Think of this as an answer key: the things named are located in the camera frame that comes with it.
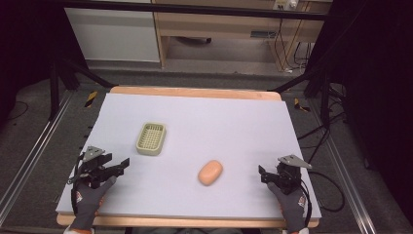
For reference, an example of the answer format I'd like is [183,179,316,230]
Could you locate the black metal frame bar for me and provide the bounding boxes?
[59,0,329,21]

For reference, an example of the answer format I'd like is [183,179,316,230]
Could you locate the person's left hand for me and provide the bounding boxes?
[70,175,118,232]

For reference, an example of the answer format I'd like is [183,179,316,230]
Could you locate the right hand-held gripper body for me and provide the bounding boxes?
[275,154,314,196]

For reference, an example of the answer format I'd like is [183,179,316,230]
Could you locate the black metal stand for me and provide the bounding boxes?
[267,61,349,129]
[48,57,117,122]

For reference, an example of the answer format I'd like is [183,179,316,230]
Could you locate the wooden table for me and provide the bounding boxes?
[56,85,320,229]

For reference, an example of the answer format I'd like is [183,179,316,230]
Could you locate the metal floor rail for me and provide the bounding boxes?
[0,90,76,226]
[311,98,370,234]

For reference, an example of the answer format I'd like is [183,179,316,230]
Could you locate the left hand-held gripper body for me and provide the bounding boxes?
[67,145,113,190]

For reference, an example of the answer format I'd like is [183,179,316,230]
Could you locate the black floor cable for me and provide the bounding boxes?
[307,170,346,214]

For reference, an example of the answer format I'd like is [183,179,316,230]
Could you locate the white cabinet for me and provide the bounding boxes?
[63,7,162,63]

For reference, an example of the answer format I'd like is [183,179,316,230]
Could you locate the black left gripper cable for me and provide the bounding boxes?
[69,154,86,216]

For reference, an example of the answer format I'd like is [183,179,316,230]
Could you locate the white power strip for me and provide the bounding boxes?
[273,0,299,11]

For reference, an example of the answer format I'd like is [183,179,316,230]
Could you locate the yellow black tape marker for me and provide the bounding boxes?
[293,97,312,113]
[84,90,98,109]

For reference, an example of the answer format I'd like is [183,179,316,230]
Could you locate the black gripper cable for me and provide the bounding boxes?
[299,178,314,228]
[69,154,86,216]

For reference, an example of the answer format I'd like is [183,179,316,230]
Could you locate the pale green soap dish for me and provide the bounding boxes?
[135,122,168,157]

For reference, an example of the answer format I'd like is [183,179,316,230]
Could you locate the wooden desk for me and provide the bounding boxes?
[151,0,333,71]

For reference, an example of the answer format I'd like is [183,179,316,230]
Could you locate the orange bread roll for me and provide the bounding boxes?
[197,159,224,187]

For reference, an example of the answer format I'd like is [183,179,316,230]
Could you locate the person's right hand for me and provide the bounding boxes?
[266,181,308,234]

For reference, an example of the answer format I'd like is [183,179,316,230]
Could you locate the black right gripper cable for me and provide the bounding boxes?
[299,178,314,228]

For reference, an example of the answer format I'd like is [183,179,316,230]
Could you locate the black curtain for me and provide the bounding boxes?
[0,0,88,122]
[306,0,413,225]

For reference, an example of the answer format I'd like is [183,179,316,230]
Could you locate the white foam board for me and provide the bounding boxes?
[56,93,322,220]

